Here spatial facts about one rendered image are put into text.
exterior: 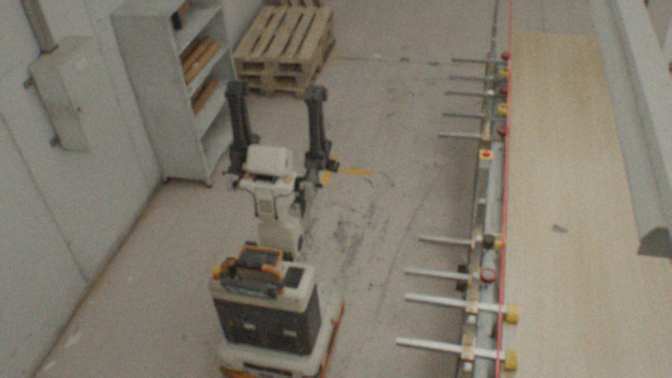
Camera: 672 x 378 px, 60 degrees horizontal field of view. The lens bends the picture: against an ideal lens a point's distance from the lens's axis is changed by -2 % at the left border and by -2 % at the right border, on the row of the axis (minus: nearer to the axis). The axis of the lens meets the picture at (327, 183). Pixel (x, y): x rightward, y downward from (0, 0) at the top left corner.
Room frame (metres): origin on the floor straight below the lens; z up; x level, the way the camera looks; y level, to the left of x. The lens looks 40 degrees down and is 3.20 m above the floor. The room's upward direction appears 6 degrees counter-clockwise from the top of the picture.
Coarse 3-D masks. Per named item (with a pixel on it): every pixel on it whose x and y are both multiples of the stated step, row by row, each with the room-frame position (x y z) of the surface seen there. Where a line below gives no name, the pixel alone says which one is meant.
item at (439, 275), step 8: (408, 272) 2.02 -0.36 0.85; (416, 272) 2.00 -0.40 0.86; (424, 272) 2.00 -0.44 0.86; (432, 272) 1.99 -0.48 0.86; (440, 272) 1.99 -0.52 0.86; (448, 272) 1.98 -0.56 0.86; (448, 280) 1.95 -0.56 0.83; (456, 280) 1.94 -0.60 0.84; (464, 280) 1.93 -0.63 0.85; (480, 280) 1.91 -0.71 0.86
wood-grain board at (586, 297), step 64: (512, 64) 3.88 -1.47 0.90; (576, 64) 3.80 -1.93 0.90; (512, 128) 3.08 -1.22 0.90; (576, 128) 3.02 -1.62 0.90; (512, 192) 2.48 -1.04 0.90; (576, 192) 2.43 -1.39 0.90; (512, 256) 2.01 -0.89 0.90; (576, 256) 1.96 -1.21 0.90; (640, 256) 1.91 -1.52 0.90; (576, 320) 1.58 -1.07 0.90; (640, 320) 1.54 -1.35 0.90
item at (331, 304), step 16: (320, 288) 2.45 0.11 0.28; (336, 288) 2.44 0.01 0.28; (320, 304) 2.33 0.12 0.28; (336, 304) 2.33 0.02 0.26; (336, 320) 2.28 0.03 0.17; (224, 336) 2.17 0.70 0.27; (320, 336) 2.09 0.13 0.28; (224, 352) 2.05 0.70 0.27; (240, 352) 2.04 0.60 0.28; (256, 352) 2.02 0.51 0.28; (272, 352) 2.01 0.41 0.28; (288, 352) 2.00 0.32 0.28; (320, 352) 1.99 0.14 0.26; (224, 368) 2.05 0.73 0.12; (240, 368) 2.00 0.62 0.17; (304, 368) 1.89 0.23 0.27; (320, 368) 1.95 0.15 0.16
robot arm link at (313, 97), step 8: (312, 88) 2.62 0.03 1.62; (320, 88) 2.61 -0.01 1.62; (312, 96) 2.57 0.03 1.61; (320, 96) 2.57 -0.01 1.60; (312, 104) 2.54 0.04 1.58; (312, 112) 2.53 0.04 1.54; (312, 120) 2.52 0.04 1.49; (312, 128) 2.52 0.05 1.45; (312, 136) 2.51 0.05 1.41; (312, 144) 2.50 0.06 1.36; (312, 152) 2.50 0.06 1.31; (320, 152) 2.50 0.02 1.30; (304, 160) 2.50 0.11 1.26; (320, 160) 2.48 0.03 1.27; (304, 168) 2.49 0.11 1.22; (320, 168) 2.46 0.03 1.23
